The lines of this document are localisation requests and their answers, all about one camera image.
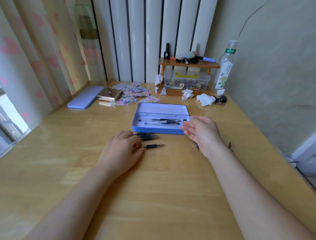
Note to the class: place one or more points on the black pen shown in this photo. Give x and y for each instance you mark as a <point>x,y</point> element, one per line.
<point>167,120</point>

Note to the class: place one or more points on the orange and black tube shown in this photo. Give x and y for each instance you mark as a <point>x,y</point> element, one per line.
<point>174,59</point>

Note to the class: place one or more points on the pile of floral paper cards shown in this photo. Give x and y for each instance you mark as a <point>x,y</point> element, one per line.
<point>134,92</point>

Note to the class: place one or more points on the small wooden shelf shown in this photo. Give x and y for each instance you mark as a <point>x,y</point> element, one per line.
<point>190,64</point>

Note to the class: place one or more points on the clear plastic storage box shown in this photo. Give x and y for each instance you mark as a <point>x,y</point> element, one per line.
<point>186,80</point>

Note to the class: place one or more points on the large crumpled white tissue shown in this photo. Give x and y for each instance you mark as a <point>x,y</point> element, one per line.
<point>205,99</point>

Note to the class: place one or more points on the dark pen piece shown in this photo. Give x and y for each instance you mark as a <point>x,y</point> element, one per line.
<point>197,145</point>

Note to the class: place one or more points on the window frame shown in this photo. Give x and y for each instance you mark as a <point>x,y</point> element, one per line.
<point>8,126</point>

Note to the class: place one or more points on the person's left thumb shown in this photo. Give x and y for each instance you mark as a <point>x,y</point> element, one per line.
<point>140,151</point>

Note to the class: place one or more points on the clear barrel pen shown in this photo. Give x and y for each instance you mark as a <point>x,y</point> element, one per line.
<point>154,122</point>

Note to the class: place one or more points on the person's right hand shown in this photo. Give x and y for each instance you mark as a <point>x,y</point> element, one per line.
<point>205,136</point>

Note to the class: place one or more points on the gold metallic box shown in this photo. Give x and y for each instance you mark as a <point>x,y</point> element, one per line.
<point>109,94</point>

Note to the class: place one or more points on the person's right forearm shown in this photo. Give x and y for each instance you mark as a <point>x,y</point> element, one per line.
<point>251,195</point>

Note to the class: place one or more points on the person's left hand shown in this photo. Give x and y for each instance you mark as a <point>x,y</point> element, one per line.
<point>118,154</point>

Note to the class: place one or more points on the person's left forearm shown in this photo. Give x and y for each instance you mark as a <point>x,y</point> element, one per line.
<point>74,205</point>

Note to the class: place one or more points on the purple pen-shaped tool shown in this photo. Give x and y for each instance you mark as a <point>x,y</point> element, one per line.
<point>206,58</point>

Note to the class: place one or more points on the white column radiator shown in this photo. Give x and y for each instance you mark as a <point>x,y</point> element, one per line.
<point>153,34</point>

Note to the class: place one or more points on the clear bottle with flower label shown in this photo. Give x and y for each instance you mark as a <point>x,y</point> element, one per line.
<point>225,71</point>

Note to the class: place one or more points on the black pen tip with refill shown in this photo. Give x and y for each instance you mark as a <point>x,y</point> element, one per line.
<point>154,146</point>

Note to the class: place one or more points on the black nail polish bottle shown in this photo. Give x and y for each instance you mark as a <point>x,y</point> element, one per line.
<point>167,52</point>

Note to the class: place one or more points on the blue tin pencil case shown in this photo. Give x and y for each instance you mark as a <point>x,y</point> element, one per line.
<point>160,111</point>

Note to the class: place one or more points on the black cylindrical tool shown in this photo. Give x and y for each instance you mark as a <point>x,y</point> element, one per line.
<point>188,60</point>

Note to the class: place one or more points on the person's right thumb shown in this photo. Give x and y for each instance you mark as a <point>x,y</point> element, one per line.
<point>197,118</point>

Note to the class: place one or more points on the blue tin case lid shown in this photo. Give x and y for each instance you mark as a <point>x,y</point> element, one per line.
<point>85,97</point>

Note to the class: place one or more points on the black key fob with keys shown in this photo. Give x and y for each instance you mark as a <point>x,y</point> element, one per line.
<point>221,99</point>

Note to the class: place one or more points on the pink heart patterned curtain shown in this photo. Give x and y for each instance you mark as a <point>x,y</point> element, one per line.
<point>37,54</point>

